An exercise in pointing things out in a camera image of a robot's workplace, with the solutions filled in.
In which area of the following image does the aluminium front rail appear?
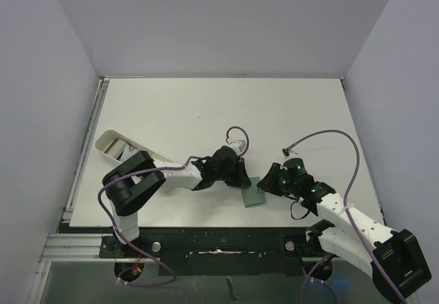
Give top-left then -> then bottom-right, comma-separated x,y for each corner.
40,233 -> 102,262

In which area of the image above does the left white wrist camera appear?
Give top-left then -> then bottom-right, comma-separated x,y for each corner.
228,140 -> 247,155

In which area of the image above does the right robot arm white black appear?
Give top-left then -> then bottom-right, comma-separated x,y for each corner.
257,158 -> 431,303

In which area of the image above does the aluminium rail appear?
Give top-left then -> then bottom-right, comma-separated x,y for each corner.
60,77 -> 110,223
40,233 -> 102,262

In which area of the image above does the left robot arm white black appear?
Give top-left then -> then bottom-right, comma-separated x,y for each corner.
102,145 -> 251,257

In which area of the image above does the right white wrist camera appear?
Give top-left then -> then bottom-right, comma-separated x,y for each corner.
282,148 -> 298,159

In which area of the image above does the aluminium left side rail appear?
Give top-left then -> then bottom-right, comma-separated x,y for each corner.
60,77 -> 110,223

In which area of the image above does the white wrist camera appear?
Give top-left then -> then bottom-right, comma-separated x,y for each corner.
282,148 -> 298,159
228,140 -> 247,155

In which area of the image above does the black looped wire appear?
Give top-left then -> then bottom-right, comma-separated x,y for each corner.
289,199 -> 311,221

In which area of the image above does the white oblong tray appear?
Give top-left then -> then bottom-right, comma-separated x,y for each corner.
95,129 -> 182,195

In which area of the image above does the green card holder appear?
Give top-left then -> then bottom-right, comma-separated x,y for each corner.
241,177 -> 266,208

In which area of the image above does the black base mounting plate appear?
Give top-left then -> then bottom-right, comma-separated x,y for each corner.
98,227 -> 326,277

